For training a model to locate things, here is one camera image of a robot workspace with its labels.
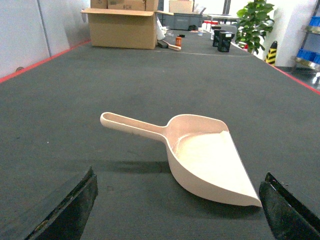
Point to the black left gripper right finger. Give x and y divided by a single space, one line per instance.
287 217

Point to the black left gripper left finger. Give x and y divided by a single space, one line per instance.
62 215

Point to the beige plastic dustpan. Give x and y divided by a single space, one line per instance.
201 153

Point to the steel shelf rack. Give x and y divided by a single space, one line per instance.
307 60

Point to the yellow black traffic cone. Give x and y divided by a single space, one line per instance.
270 57

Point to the black box device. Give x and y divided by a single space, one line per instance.
222 40

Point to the large open cardboard box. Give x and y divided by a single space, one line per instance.
129 29

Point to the green potted plant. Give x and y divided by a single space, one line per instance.
254 23

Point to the small orange bottle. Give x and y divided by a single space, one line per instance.
178 41

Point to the grey plastic crate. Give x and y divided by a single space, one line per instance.
180 21

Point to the wooden handled brush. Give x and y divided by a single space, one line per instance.
165 45

